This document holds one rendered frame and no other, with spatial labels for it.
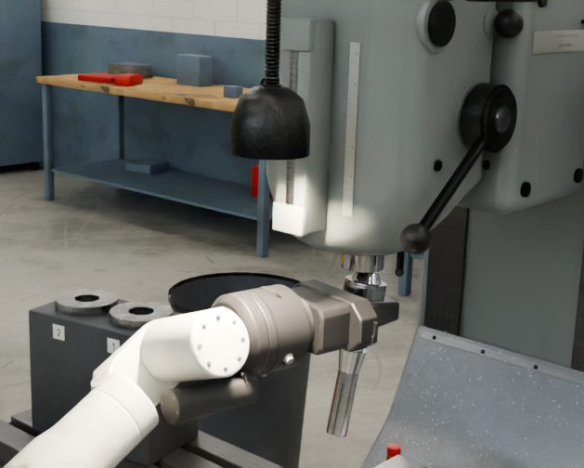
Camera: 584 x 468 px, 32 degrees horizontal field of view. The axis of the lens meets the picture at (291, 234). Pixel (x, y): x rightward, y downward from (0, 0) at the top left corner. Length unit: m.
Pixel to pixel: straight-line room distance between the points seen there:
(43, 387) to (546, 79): 0.84
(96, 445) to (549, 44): 0.63
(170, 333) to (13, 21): 7.48
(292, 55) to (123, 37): 6.95
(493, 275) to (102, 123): 6.85
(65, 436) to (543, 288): 0.76
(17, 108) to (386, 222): 7.51
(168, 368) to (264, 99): 0.28
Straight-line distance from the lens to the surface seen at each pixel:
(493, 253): 1.47
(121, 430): 0.93
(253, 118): 0.89
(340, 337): 1.07
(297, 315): 1.03
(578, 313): 1.42
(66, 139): 8.58
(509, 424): 1.47
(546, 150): 1.19
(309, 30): 0.98
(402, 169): 1.00
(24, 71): 8.47
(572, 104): 1.23
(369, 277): 1.12
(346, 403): 1.16
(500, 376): 1.49
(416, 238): 0.96
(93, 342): 1.45
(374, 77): 0.99
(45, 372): 1.53
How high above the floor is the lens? 1.58
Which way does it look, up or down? 14 degrees down
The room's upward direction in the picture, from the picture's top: 2 degrees clockwise
